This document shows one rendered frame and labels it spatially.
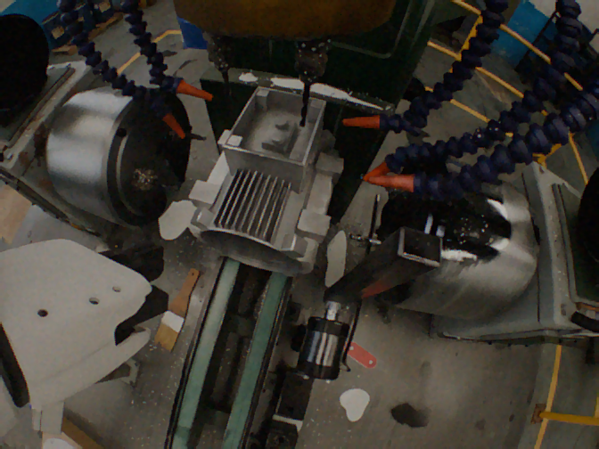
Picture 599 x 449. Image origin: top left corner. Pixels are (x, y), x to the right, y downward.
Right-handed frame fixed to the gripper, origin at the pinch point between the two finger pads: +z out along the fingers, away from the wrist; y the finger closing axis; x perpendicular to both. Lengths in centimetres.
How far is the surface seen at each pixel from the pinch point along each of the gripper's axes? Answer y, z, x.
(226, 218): 3.5, 11.0, 4.1
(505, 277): 39.9, 7.4, 6.5
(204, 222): 0.7, 11.0, 2.9
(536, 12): 310, 245, 445
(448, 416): 61, 23, -33
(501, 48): 289, 338, 394
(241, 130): 1.6, 13.4, 15.4
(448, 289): 32.1, 8.6, 3.0
